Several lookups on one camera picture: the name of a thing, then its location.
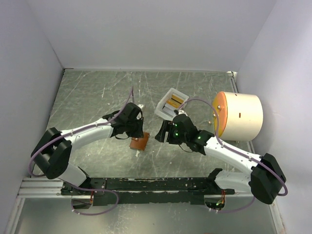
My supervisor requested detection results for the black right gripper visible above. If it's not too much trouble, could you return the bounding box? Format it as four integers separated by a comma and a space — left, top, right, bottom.
155, 119, 188, 144

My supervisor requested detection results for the brown leather card holder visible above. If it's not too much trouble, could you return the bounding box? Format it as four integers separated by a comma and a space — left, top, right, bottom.
129, 132, 150, 151

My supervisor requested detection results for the gold credit card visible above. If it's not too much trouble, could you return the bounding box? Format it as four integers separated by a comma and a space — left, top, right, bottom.
166, 99, 181, 109

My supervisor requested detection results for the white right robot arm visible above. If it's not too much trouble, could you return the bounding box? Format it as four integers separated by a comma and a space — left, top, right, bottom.
155, 114, 286, 204

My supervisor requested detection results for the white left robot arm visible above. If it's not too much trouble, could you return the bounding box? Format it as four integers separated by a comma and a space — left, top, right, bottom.
31, 102, 144, 195

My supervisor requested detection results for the white cards stack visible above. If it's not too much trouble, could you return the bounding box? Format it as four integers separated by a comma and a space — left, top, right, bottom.
162, 104, 175, 116

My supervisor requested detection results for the white plastic card bin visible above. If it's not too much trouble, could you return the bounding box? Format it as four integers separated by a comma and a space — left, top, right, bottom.
155, 88, 189, 120

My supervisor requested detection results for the gold card with stripe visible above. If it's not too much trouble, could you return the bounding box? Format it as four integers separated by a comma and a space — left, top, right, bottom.
171, 94, 184, 104

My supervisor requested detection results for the white cylinder with orange lid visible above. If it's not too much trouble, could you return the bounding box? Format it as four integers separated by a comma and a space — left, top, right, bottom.
213, 91, 263, 141

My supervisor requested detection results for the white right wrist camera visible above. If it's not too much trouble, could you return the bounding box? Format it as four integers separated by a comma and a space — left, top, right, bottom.
174, 110, 187, 116

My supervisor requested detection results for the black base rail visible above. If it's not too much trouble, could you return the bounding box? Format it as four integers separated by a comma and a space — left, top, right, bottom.
60, 177, 234, 206

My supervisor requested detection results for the aluminium extrusion rail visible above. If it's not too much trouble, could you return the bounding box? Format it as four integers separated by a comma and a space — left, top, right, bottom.
17, 176, 74, 197

